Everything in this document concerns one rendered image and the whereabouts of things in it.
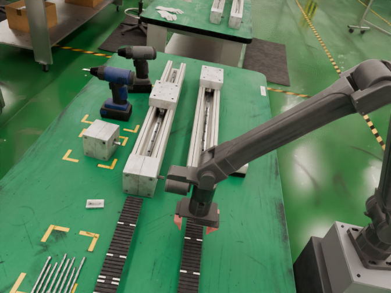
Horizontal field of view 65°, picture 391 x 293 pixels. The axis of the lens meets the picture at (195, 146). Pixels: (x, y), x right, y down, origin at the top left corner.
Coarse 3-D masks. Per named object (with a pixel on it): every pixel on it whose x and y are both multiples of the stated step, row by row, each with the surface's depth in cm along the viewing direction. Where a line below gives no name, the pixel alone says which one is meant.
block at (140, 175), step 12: (132, 156) 99; (144, 156) 100; (132, 168) 95; (144, 168) 96; (156, 168) 97; (132, 180) 95; (144, 180) 95; (156, 180) 102; (132, 192) 99; (144, 192) 98
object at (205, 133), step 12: (204, 96) 148; (216, 96) 142; (204, 108) 139; (216, 108) 133; (204, 120) 129; (216, 120) 126; (192, 132) 118; (204, 132) 123; (216, 132) 119; (192, 144) 111; (204, 144) 117; (216, 144) 113; (192, 156) 106
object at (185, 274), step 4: (180, 272) 78; (184, 272) 78; (188, 272) 78; (192, 272) 78; (196, 272) 79; (180, 276) 77; (184, 276) 77; (188, 276) 77; (192, 276) 77; (196, 276) 78
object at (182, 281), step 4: (180, 280) 76; (184, 280) 76; (188, 280) 76; (192, 280) 77; (196, 280) 77; (180, 284) 76; (184, 284) 76; (188, 284) 76; (192, 284) 76; (196, 284) 76
